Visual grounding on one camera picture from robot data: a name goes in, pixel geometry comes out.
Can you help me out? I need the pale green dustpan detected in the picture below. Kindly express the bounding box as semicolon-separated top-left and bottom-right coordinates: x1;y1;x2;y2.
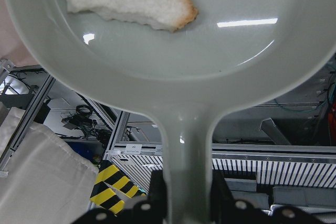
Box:
6;0;335;223

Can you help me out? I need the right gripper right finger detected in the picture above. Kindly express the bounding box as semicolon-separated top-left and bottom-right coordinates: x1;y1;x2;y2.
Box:
211;170;328;223

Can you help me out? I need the white cloth cover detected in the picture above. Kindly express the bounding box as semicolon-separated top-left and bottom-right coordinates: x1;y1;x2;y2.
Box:
0;102;100;224

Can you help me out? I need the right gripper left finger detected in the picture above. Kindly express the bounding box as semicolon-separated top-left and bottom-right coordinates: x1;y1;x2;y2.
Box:
73;170;167;224

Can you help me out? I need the black yellow striped block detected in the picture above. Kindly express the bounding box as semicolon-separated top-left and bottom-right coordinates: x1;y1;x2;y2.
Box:
90;160;146;215

